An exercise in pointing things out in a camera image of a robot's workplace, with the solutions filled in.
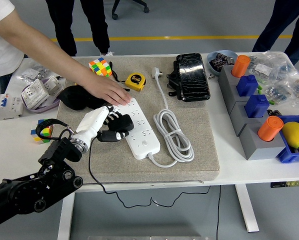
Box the person's left hand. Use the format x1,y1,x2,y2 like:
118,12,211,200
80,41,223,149
81,72,132,106

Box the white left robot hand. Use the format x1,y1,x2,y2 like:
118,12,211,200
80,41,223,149
75,104,130,153

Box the black cloth pouch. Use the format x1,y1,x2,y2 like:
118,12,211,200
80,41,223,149
58,85,110,111

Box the black power adapter plug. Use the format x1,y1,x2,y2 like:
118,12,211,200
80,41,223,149
106,113,135,133

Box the white power strip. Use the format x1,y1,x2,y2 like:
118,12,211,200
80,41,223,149
113,97,162,161

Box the large colourful puzzle cube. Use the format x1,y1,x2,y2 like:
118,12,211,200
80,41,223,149
88,57,113,79

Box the yellow tape measure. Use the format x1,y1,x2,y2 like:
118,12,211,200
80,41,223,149
124,72,147,93

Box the small colourful puzzle cube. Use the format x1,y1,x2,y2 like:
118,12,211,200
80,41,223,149
30,119,54,145

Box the small white socket panel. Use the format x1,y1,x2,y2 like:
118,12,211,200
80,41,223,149
46,75,67,97

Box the large white socket panel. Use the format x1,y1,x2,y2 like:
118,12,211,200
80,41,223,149
21,79,50,110

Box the black folding holder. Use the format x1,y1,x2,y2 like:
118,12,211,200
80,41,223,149
166,60,182,97

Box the person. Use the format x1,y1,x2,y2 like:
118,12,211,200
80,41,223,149
44,0,114,57
251,0,299,66
0,0,44,95

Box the black office chair base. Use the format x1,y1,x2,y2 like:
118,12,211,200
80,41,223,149
111,0,150,21

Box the clear bag of metal parts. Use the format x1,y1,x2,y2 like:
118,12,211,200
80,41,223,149
20,59,63,81

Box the white circuit breaker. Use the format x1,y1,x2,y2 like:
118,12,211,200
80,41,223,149
0,92,24,122

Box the glossy black case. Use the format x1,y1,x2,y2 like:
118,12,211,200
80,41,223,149
175,52,212,103

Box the white table leg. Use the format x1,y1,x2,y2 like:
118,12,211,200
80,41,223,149
57,192,76,240
234,184,260,233

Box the grey-brown mat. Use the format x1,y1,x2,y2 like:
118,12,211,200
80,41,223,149
50,56,221,187

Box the light blue bowl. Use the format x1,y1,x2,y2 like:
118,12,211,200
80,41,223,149
206,49,238,77

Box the dark cylindrical capacitors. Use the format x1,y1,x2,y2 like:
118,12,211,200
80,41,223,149
210,52,237,71

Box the grey block base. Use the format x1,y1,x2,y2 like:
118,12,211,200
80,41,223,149
239,122,290,161
224,79,253,116
218,65,242,95
230,99,269,137

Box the orange cylinder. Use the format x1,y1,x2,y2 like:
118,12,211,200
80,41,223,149
230,54,251,78
257,115,285,143

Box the blue block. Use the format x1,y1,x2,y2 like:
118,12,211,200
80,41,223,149
243,94,270,119
236,74,260,98

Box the clear bag with white label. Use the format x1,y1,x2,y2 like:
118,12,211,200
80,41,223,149
248,51,299,82

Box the small black connector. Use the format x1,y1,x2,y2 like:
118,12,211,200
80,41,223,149
266,108,282,118

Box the clear bag of blue parts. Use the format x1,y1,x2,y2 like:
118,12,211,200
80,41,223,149
263,79,297,106

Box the yellow lemon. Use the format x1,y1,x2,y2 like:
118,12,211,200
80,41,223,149
281,121,299,150

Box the blue plastic bin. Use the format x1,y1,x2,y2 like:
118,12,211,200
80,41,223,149
275,114,299,165

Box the black table control panel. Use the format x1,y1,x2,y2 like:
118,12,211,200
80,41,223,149
269,179,299,189

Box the black lanyard strap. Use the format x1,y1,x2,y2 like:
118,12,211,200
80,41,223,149
108,61,130,92

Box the thin black adapter cord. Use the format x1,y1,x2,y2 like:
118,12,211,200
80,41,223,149
88,144,212,209

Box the white power strip cable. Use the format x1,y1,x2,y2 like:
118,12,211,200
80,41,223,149
146,66,195,169

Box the black hanging cable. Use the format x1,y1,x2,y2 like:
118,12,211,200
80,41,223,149
215,185,222,240

